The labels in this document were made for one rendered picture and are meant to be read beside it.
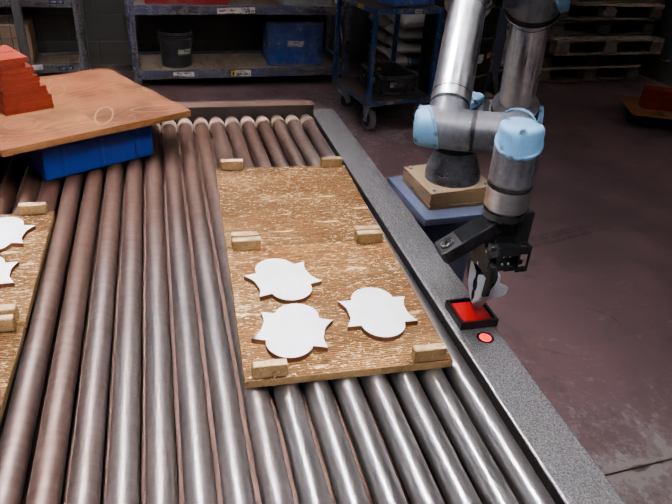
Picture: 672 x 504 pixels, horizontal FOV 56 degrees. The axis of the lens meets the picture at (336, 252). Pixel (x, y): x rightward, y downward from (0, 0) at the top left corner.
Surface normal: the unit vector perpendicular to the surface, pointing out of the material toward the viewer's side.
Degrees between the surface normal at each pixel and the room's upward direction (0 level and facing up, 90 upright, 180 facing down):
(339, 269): 0
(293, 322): 0
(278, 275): 0
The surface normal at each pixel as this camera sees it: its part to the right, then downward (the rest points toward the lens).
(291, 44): 0.23, 0.52
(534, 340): 0.05, -0.85
